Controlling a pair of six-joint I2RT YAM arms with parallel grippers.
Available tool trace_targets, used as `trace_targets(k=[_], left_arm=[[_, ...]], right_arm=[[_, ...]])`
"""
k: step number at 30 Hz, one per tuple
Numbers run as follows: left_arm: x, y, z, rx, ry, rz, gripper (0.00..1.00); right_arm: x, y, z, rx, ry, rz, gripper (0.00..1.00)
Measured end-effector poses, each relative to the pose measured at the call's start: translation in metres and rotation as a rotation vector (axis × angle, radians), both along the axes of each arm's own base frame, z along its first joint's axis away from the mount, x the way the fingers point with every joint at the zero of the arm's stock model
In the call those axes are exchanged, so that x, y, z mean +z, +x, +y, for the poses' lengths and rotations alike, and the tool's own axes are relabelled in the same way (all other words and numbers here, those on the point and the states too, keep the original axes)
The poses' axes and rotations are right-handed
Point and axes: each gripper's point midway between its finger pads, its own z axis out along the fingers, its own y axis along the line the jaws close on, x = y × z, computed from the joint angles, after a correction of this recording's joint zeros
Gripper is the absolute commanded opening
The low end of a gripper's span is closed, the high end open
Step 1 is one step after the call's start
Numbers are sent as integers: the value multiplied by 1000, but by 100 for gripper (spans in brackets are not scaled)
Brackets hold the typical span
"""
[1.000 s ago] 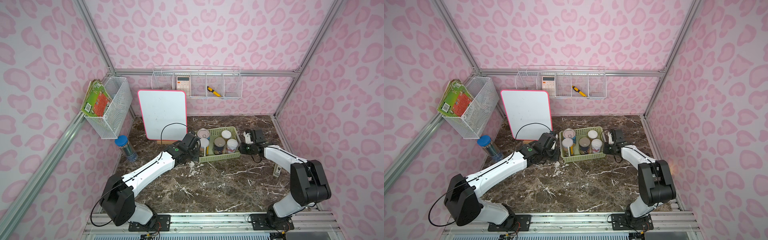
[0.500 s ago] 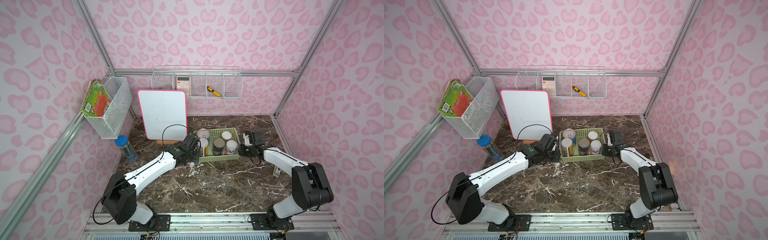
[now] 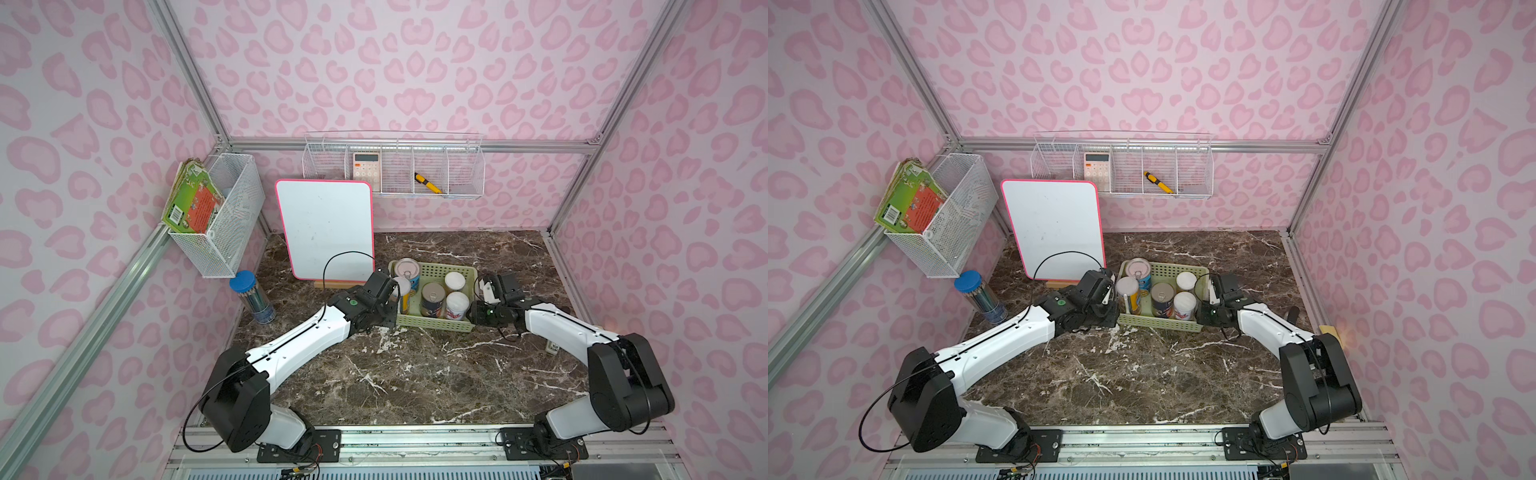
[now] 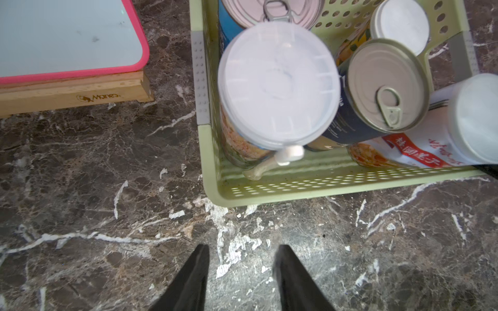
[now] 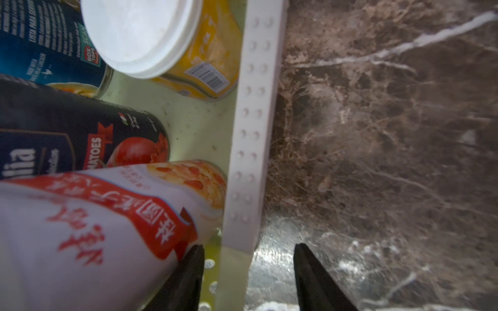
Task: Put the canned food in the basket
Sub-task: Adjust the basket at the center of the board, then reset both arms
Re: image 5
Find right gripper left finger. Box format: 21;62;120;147
144;245;205;311

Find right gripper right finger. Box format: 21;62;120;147
293;244;357;311

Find pink can white lid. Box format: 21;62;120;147
1;160;226;310

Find green plastic basket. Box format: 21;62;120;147
103;1;289;310

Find dark can silver top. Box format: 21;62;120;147
1;75;169;180

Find orange can white lid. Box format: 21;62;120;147
80;0;242;101

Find blue can silver top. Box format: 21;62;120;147
1;0;113;98

